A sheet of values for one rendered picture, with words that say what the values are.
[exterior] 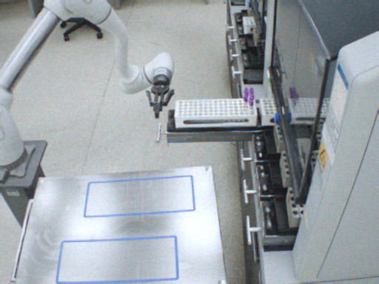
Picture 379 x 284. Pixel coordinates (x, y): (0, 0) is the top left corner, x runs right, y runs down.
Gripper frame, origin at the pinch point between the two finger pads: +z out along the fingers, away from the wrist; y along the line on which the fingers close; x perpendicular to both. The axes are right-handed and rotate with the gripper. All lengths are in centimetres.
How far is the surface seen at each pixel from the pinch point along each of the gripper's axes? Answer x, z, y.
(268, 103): -11.6, 11.8, 43.6
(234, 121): -7.9, 17.3, 30.6
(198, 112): -12.0, 16.2, 17.4
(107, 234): -8, 66, -9
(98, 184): -7.7, 46.6, -15.1
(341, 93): -63, 74, 46
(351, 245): -19, 79, 58
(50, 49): 75, -191, -128
